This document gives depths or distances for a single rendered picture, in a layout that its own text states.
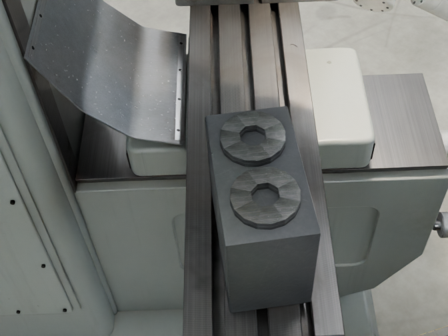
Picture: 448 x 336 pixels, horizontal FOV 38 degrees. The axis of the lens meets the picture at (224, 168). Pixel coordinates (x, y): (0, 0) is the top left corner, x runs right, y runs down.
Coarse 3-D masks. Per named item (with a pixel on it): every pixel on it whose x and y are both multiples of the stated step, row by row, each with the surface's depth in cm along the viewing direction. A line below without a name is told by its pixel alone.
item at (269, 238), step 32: (224, 128) 89; (256, 128) 90; (288, 128) 91; (224, 160) 88; (256, 160) 86; (288, 160) 87; (224, 192) 84; (256, 192) 84; (288, 192) 82; (224, 224) 81; (256, 224) 80; (288, 224) 81; (224, 256) 86; (256, 256) 82; (288, 256) 83; (256, 288) 89; (288, 288) 90
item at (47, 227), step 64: (0, 0) 98; (0, 64) 104; (0, 128) 113; (64, 128) 129; (0, 192) 126; (64, 192) 134; (0, 256) 144; (64, 256) 146; (0, 320) 170; (64, 320) 170
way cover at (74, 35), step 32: (64, 0) 123; (96, 0) 134; (32, 32) 110; (64, 32) 119; (96, 32) 130; (128, 32) 137; (160, 32) 142; (32, 64) 107; (64, 64) 116; (96, 64) 125; (128, 64) 132; (160, 64) 136; (96, 96) 121; (128, 96) 127; (160, 96) 130; (128, 128) 123; (160, 128) 125
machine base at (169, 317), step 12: (348, 300) 180; (360, 300) 180; (372, 300) 188; (120, 312) 181; (132, 312) 181; (144, 312) 180; (156, 312) 180; (168, 312) 180; (180, 312) 180; (348, 312) 178; (360, 312) 178; (372, 312) 184; (120, 324) 179; (132, 324) 178; (144, 324) 178; (156, 324) 178; (168, 324) 178; (180, 324) 178; (348, 324) 176; (360, 324) 176; (372, 324) 179
